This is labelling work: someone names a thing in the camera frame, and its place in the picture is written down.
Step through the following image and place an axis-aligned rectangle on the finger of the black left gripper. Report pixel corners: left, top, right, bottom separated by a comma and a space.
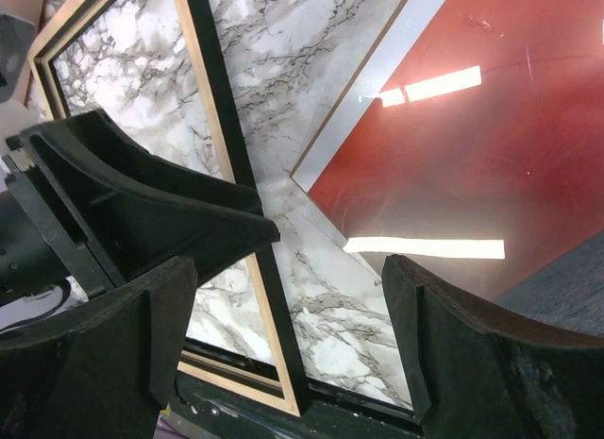
4, 109, 279, 290

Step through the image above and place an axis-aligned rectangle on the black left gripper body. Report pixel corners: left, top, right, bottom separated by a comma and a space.
1, 167, 113, 307

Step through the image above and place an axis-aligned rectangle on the red sunset photo board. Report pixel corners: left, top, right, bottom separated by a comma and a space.
288, 0, 604, 336

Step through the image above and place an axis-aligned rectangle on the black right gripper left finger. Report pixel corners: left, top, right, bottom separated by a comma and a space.
1, 257, 198, 438

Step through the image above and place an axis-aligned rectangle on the light wooden picture frame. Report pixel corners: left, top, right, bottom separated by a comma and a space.
28, 0, 310, 416

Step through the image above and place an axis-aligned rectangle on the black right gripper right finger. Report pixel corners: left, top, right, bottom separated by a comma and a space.
382, 255, 603, 438

